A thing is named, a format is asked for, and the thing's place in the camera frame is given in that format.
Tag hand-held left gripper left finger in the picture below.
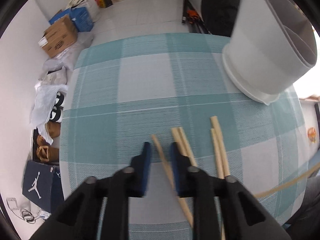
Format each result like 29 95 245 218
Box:
30 142 153 240

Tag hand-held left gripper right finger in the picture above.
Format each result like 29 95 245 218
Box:
170 142 293 240

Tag single wooden chopstick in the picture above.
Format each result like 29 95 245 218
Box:
152 134 195 229
254 162 320 198

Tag pile of wooden chopsticks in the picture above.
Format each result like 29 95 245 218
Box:
171 116 230 240

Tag white utensil holder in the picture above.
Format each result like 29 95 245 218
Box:
222 0 318 105

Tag teal checked tablecloth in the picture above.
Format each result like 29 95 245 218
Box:
59 33 309 240

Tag blue shoe box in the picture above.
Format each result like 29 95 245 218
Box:
51 166 65 213

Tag tan suede boot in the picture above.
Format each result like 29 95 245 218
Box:
46 121 62 138

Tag brown lace shoe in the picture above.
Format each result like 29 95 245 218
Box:
36 145 60 163
36 135 53 147

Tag black and white sneaker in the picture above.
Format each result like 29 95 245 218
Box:
54 92 66 108
49 106 64 123

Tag navy shoe box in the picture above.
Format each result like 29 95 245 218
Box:
22 160 54 208

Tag crumpled white plastic bag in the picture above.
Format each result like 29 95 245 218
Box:
29 84 68 143

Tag white labelled plastic parcel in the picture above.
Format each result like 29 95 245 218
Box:
37 67 68 87

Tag large grey plastic parcel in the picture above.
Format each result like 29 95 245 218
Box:
72 31 95 70

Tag small grey plastic parcel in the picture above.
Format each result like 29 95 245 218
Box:
42 59 67 72

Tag person's grey pants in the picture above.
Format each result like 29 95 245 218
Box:
282 150 320 230

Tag orange patterned object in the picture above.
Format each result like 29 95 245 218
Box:
307 127 319 144

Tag brown cardboard box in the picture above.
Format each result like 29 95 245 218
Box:
38 14 78 58

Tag blue cardboard box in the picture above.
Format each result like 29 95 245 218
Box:
49 6 95 32

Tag black backpack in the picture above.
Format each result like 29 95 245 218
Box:
201 0 244 37

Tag translucent white plastic bag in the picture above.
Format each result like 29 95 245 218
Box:
85 0 99 18

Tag tangled cables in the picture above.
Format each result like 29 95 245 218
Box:
6 197 50 224

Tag black metal door frame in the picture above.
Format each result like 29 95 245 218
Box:
178 0 213 34

